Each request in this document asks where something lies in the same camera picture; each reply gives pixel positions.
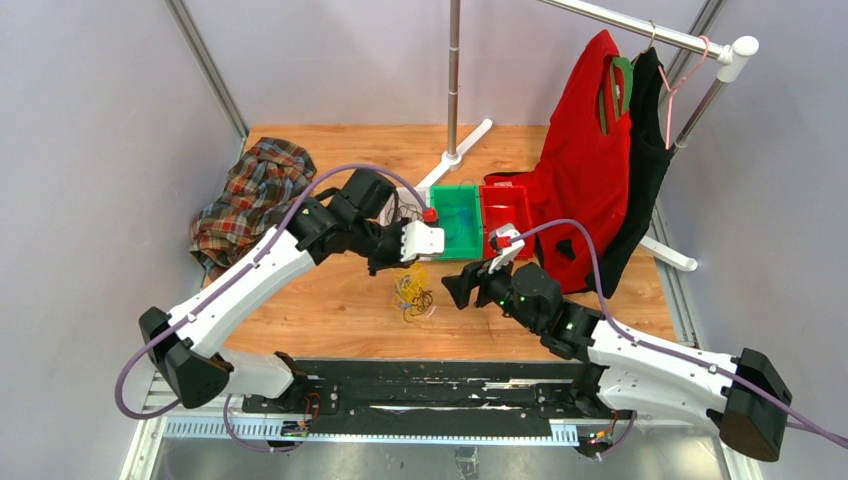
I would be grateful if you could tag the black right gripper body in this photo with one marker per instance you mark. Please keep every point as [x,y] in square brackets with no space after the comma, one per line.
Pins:
[495,287]

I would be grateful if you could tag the red plastic bin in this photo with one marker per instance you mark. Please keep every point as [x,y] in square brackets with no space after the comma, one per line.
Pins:
[503,204]

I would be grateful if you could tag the white plastic bin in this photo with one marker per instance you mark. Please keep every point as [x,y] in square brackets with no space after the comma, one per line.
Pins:
[400,205]

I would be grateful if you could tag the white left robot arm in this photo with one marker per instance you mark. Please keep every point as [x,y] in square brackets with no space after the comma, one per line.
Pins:
[185,344]

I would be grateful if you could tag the silver clothes rack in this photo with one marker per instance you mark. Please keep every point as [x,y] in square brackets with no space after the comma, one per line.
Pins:
[732,57]

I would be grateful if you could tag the pink hanger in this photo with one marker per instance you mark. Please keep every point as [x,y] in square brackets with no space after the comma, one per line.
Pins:
[673,90]

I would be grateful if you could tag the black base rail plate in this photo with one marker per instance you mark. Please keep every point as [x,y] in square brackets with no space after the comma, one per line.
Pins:
[439,398]

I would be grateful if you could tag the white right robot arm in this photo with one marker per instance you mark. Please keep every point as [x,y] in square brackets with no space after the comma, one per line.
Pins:
[740,398]

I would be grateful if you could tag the aluminium frame rail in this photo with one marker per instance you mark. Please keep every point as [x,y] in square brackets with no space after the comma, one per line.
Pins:
[218,441]

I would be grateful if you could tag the black garment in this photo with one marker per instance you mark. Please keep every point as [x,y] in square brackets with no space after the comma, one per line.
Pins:
[639,179]

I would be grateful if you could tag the red sweater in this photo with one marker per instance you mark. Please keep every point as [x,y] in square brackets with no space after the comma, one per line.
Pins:
[555,185]

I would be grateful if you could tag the plaid shirt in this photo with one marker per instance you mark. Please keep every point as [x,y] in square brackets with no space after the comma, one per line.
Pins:
[258,190]

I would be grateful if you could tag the green plastic bin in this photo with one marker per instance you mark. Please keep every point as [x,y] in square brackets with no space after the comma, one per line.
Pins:
[460,216]

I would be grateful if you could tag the green hanger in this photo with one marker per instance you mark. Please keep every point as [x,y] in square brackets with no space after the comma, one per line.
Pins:
[615,92]

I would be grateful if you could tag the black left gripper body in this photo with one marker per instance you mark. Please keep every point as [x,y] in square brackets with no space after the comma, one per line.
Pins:
[382,245]

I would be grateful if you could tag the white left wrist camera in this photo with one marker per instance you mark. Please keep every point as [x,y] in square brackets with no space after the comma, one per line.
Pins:
[418,240]

